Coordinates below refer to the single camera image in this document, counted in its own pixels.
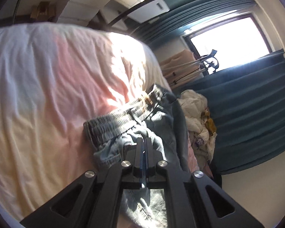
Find blue denim jeans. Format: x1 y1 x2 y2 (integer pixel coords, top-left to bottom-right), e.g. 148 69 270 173
84 84 199 227

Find black clothes rack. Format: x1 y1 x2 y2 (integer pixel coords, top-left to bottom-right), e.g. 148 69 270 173
168 49 220 86

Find mustard yellow garment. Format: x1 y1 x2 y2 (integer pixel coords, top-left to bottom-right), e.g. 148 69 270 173
202 109 217 136

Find cream crumpled blanket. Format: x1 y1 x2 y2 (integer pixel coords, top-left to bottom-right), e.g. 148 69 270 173
178 89 217 170

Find teal window curtain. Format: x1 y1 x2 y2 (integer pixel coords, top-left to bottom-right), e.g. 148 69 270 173
134 0 285 174

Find pink bed sheet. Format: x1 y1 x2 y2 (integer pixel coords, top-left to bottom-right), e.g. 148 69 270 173
0 22 200 228

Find white air conditioner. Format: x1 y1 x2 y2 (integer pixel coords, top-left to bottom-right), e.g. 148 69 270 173
127 0 170 24

